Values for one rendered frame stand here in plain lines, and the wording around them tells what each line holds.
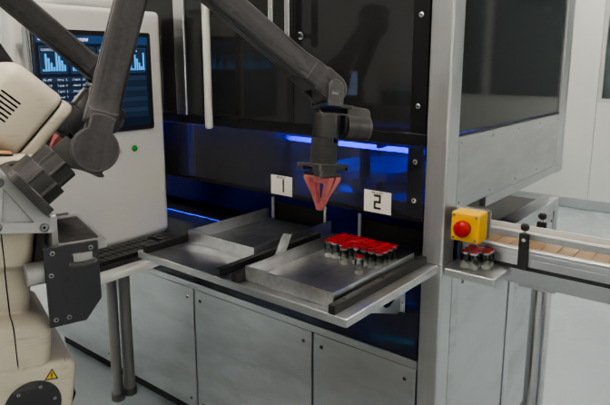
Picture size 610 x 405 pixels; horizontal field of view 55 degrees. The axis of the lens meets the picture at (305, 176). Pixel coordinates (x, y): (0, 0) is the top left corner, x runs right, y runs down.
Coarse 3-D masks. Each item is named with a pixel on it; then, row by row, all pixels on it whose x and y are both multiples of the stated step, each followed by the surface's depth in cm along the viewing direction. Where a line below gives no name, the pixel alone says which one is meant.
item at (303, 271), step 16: (320, 240) 159; (272, 256) 145; (288, 256) 149; (304, 256) 155; (320, 256) 155; (256, 272) 136; (272, 272) 143; (288, 272) 143; (304, 272) 143; (320, 272) 143; (336, 272) 143; (352, 272) 143; (368, 272) 143; (384, 272) 137; (272, 288) 133; (288, 288) 130; (304, 288) 127; (320, 288) 124; (336, 288) 133; (352, 288) 127; (320, 304) 124
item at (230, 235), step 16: (208, 224) 173; (224, 224) 178; (240, 224) 183; (256, 224) 185; (272, 224) 185; (288, 224) 185; (320, 224) 173; (192, 240) 166; (208, 240) 162; (224, 240) 158; (240, 240) 169; (256, 240) 169; (272, 240) 169; (240, 256) 155
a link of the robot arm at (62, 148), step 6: (66, 138) 99; (72, 138) 99; (60, 144) 98; (66, 144) 99; (54, 150) 98; (60, 150) 98; (66, 150) 99; (60, 156) 98; (66, 156) 99; (66, 162) 99; (72, 162) 99; (78, 168) 99; (96, 174) 101; (102, 174) 101
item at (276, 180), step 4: (272, 176) 179; (276, 176) 178; (280, 176) 177; (284, 176) 176; (272, 180) 179; (276, 180) 178; (280, 180) 177; (284, 180) 176; (288, 180) 175; (272, 184) 179; (276, 184) 178; (280, 184) 177; (284, 184) 176; (288, 184) 175; (272, 188) 179; (276, 188) 178; (280, 188) 177; (284, 188) 176; (288, 188) 175; (272, 192) 180; (276, 192) 179; (280, 192) 177; (284, 192) 177; (288, 192) 176
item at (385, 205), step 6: (366, 192) 158; (372, 192) 156; (378, 192) 155; (366, 198) 158; (372, 198) 157; (378, 198) 156; (384, 198) 154; (390, 198) 153; (366, 204) 158; (372, 204) 157; (378, 204) 156; (384, 204) 155; (390, 204) 154; (366, 210) 159; (372, 210) 157; (378, 210) 156; (384, 210) 155; (390, 210) 154
